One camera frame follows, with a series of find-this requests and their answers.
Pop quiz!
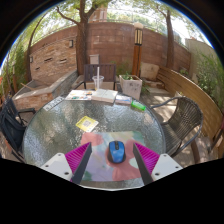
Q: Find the dark wooden chair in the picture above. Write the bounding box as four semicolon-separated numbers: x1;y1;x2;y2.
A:
73;63;118;91

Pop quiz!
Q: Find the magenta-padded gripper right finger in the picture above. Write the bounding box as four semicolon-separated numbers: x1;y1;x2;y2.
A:
132;142;184;186

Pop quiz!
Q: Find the white wall utility box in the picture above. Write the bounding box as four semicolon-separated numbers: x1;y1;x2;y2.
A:
89;54;100;65

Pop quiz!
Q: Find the wooden garden lamp post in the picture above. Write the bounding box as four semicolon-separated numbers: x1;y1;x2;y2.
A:
132;22;144;78

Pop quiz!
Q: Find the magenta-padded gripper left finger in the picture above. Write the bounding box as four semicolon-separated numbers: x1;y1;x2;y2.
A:
39;142;93;185

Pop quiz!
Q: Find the floral print mouse pad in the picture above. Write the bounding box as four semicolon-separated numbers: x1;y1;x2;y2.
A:
79;130;147;183

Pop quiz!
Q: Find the dark wicker chair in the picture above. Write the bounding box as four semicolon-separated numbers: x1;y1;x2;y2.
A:
149;96;204;158

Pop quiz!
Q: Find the colourful picture book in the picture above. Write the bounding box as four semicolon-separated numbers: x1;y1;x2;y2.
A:
65;89;94;102

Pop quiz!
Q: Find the green marker pen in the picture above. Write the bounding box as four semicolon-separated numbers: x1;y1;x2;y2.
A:
130;100;147;112

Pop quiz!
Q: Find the white square planter box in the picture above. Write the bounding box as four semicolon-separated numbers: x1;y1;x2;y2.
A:
118;73;143;101

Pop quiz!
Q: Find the curved wooden bench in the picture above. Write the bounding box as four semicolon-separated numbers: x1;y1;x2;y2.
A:
156;66;224;159

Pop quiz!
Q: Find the small closed book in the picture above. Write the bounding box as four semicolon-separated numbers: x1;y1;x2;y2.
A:
114;94;133;106

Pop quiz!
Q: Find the black slatted chair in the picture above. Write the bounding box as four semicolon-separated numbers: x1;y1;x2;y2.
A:
0;96;37;163

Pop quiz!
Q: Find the slim tree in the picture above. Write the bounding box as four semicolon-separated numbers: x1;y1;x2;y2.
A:
156;8;176;70

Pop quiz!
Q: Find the stone raised bed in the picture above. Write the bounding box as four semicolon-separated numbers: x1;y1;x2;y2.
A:
12;69;78;111

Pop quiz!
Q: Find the blue and black computer mouse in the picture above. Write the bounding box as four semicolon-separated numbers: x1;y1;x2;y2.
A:
107;140;127;164

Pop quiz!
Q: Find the thick forked tree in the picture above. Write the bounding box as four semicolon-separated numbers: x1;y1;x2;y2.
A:
54;0;111;76

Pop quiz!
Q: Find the open white book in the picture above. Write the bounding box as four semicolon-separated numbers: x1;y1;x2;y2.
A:
91;88;119;104

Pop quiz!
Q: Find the yellow square card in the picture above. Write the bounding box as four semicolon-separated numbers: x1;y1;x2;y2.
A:
75;115;100;133

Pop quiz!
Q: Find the beige stone slab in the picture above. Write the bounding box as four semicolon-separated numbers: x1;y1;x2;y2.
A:
139;62;160;81

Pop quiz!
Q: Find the clear plastic cup with straw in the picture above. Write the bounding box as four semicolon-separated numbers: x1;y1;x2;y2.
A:
91;66;105;92

